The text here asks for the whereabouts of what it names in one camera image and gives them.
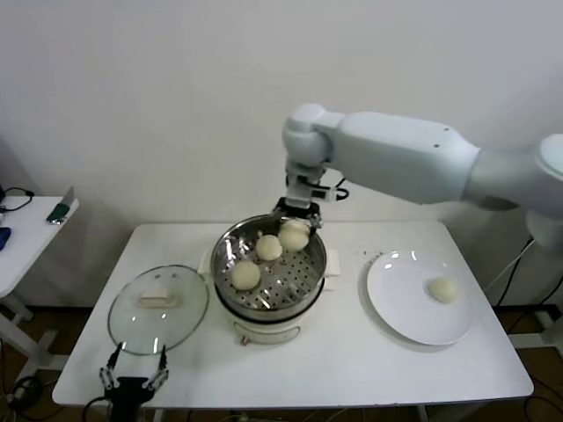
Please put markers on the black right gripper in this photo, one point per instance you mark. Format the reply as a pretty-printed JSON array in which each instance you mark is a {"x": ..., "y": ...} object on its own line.
[{"x": 299, "y": 208}]

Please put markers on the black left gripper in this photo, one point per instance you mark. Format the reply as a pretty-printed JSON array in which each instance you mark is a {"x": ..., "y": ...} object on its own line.
[{"x": 129, "y": 393}]

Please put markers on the white steamed baozi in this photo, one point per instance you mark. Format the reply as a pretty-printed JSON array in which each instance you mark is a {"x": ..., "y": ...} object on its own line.
[
  {"x": 443, "y": 290},
  {"x": 267, "y": 248},
  {"x": 245, "y": 275},
  {"x": 294, "y": 236}
]

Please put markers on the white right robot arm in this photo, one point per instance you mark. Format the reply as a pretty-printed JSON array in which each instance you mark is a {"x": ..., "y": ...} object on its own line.
[{"x": 396, "y": 149}]

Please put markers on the steel perforated steamer basket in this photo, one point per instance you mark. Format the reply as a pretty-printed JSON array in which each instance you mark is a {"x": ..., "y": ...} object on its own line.
[{"x": 290, "y": 281}]

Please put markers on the white round plate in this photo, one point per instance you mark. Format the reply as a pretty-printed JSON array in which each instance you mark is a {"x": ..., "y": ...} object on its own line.
[{"x": 396, "y": 299}]

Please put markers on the white side table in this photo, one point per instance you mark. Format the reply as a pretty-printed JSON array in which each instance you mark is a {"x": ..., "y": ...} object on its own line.
[{"x": 26, "y": 246}]

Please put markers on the green flat tool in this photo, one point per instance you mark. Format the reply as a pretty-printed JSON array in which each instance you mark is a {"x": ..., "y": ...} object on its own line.
[{"x": 59, "y": 212}]

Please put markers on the blue object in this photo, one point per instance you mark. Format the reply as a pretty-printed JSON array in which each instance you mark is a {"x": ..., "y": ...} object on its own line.
[{"x": 2, "y": 238}]

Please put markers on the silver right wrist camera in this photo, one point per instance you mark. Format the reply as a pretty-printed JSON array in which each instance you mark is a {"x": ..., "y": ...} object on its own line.
[{"x": 319, "y": 194}]

